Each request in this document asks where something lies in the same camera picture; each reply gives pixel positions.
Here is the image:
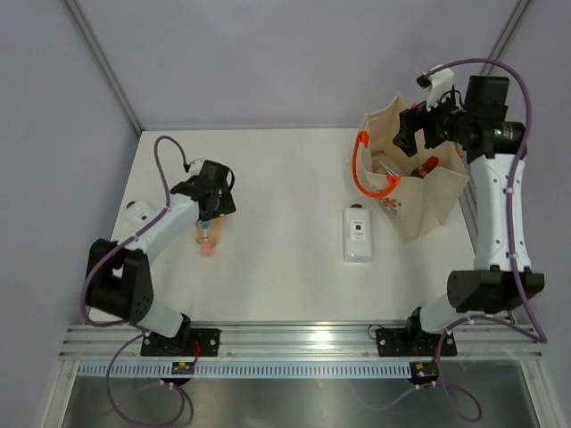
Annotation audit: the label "peach bottle pink cap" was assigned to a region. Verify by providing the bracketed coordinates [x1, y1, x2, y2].
[195, 218, 224, 257]

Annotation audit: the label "clear squeeze tube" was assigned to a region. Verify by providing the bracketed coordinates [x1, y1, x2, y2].
[375, 158, 400, 176]

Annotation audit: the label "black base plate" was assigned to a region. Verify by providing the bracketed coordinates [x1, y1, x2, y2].
[140, 328, 220, 358]
[375, 327, 458, 358]

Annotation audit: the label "canvas tote bag orange handles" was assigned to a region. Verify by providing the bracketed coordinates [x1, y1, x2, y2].
[351, 94, 468, 242]

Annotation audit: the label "left aluminium frame post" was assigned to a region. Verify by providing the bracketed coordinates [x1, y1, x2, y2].
[61, 0, 145, 136]

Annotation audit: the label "aluminium frame post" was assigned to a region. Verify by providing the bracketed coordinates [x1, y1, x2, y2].
[61, 0, 145, 136]
[488, 0, 534, 61]

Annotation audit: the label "white rectangular bottle black cap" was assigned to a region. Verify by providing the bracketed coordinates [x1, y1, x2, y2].
[343, 204, 373, 263]

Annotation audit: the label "cream pump bottle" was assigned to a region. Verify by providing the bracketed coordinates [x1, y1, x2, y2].
[372, 156, 393, 176]

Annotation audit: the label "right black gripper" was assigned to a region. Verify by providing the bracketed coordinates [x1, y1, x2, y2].
[393, 85, 473, 158]

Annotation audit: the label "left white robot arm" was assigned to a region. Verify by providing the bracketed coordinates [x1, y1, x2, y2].
[84, 160, 236, 357]

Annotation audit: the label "green bottle red cap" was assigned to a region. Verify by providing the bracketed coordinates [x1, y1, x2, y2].
[410, 156, 440, 179]

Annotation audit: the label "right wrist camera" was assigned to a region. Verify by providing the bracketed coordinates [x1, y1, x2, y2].
[416, 64, 454, 111]

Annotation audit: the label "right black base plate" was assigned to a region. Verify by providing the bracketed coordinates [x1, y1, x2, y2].
[375, 327, 458, 358]

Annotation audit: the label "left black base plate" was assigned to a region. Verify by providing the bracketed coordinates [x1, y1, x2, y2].
[140, 328, 220, 358]

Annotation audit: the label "white slotted cable duct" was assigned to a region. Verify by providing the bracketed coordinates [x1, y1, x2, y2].
[77, 360, 412, 379]

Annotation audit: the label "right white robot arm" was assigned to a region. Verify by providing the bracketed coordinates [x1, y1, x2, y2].
[376, 74, 545, 356]

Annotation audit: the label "aluminium mounting rail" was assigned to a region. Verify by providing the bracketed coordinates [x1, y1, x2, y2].
[58, 322, 544, 361]

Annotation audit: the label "right aluminium frame post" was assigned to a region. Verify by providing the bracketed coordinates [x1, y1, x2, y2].
[488, 0, 534, 61]

